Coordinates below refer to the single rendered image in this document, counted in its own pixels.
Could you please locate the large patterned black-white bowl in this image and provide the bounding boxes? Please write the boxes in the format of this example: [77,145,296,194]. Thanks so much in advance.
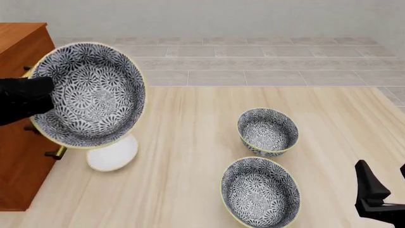
[28,42,150,151]

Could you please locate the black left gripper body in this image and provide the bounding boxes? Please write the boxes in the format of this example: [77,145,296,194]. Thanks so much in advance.
[0,77,32,127]

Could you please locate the medium patterned black-white bowl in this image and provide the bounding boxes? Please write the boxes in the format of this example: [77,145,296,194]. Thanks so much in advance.
[220,156,302,228]

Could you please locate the brass drawer handle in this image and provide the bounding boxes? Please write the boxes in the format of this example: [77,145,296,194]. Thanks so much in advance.
[44,145,68,161]

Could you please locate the wooden cabinet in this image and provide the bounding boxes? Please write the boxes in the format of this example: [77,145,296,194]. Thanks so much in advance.
[0,22,69,212]

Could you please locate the small patterned black-white bowl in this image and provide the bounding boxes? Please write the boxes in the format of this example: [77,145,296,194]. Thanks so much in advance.
[237,107,300,158]

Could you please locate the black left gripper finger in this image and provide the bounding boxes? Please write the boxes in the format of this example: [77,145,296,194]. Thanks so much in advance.
[27,76,55,115]

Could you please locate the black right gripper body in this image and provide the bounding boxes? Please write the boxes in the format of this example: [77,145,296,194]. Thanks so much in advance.
[354,196,405,224]

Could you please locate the white plate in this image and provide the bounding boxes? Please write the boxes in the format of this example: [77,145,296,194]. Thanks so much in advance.
[86,136,140,173]

